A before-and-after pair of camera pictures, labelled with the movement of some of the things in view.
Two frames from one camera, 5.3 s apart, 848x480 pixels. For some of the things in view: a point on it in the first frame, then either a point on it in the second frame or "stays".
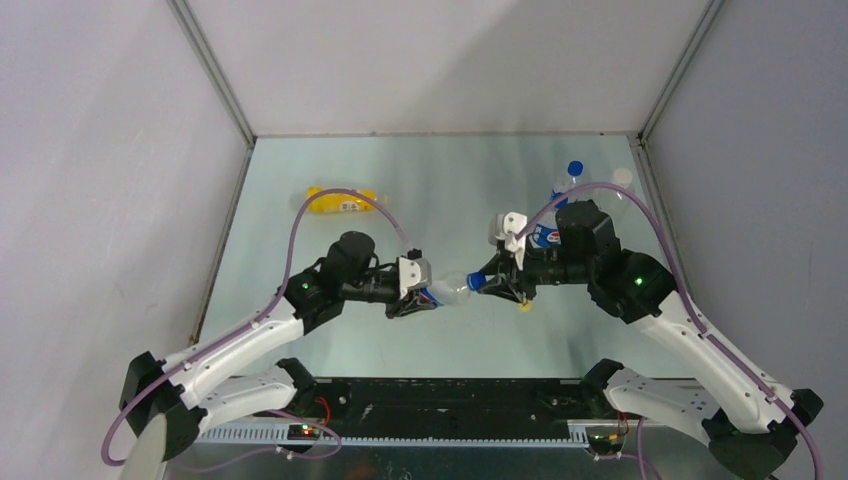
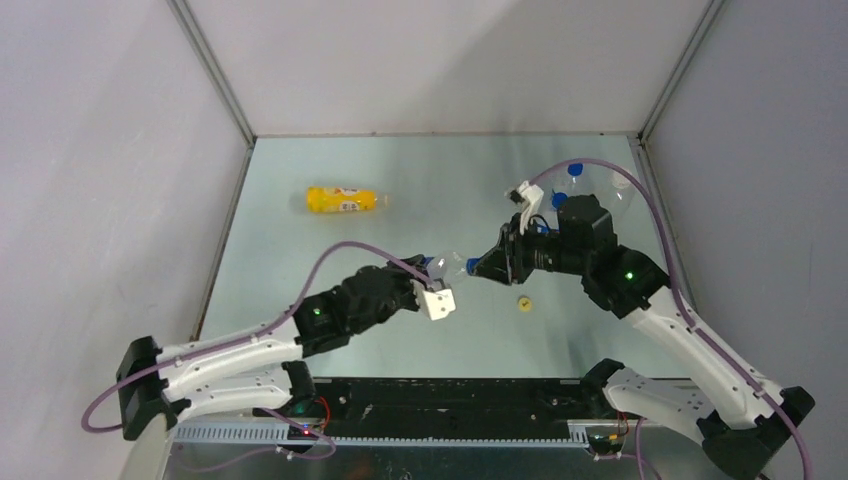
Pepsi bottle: (449, 288) -> (447, 266)
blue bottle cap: (475, 280) -> (470, 263)
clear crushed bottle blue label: (546, 233) stays
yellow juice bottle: (339, 201) stays
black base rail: (453, 407) stays
